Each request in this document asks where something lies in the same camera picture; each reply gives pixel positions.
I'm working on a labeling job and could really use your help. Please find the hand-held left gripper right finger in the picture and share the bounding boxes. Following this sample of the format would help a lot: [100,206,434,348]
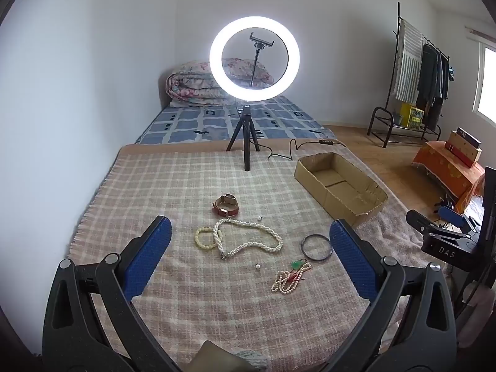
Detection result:
[321,219,458,372]

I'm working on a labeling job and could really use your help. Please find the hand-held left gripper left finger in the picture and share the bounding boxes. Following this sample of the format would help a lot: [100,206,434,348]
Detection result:
[42,215,183,372]

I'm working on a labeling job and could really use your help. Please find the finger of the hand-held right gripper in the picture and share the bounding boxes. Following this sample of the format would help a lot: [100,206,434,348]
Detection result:
[406,209,471,243]
[438,205,483,235]

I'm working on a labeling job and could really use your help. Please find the dark metal bangle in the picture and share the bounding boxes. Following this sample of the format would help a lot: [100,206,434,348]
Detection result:
[301,234,334,261]

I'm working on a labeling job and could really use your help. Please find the cream bead bracelet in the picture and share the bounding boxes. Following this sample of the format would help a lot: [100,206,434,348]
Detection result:
[194,226,218,250]

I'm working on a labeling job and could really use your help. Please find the green pendant with red cord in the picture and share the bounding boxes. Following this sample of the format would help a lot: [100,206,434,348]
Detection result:
[279,259,311,283]

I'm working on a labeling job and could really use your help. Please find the cardboard box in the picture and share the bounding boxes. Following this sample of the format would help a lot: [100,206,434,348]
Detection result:
[294,152,389,228]

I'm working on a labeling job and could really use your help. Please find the thin pearl strand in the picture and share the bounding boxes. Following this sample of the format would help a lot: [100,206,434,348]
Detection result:
[271,262,312,294]

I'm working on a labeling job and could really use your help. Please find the thick pearl necklace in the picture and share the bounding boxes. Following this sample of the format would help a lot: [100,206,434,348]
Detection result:
[212,218,284,259]

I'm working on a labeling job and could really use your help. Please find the person's right forearm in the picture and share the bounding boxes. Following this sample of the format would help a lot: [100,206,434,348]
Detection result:
[459,285,496,351]

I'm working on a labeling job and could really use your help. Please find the orange cloth covered table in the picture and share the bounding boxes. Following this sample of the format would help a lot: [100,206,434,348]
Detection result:
[411,140,486,215]

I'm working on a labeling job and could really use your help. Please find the brown box with dark lid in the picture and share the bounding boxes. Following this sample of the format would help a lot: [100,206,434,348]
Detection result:
[444,126,483,168]

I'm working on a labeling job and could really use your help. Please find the pink checked blanket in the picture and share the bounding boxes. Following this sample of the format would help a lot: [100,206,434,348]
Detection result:
[70,143,454,372]

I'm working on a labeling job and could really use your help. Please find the yellow box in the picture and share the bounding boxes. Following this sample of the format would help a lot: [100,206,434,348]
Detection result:
[399,103,425,128]

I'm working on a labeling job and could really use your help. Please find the olive brown pouch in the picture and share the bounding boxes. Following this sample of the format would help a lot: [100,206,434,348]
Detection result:
[194,340,249,372]

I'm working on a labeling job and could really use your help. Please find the window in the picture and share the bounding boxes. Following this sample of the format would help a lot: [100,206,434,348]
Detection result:
[473,42,496,125]

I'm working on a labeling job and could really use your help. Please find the blue patterned bed sheet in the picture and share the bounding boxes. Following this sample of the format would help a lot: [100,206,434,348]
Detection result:
[134,95,337,145]

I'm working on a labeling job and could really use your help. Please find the dark hanging clothes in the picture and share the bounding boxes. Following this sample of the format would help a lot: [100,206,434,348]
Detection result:
[416,44,450,128]

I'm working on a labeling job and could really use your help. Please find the grey knitted cloth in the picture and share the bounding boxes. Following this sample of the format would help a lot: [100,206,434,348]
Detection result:
[232,351,272,372]

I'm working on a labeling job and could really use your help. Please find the black tripod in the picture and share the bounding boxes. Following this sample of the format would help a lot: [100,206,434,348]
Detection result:
[226,103,261,172]

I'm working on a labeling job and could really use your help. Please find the black clothes rack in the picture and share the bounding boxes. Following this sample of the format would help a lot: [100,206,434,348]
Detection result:
[367,2,452,148]

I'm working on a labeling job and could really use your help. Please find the striped towel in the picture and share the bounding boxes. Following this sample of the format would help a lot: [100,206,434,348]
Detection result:
[393,19,425,103]

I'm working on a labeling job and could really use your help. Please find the folded floral quilt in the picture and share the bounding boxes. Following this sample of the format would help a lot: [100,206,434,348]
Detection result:
[166,58,274,108]

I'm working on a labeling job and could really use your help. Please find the black phone holder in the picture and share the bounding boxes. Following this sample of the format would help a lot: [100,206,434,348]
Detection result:
[249,33,276,86]

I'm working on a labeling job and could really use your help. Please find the red strap wristwatch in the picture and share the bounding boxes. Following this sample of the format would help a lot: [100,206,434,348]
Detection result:
[212,194,240,218]

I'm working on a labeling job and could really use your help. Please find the black power cable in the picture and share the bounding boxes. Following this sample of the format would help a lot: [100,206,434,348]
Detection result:
[267,138,347,160]

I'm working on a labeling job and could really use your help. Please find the white ring light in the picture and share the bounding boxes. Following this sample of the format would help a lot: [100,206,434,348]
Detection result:
[209,15,300,103]

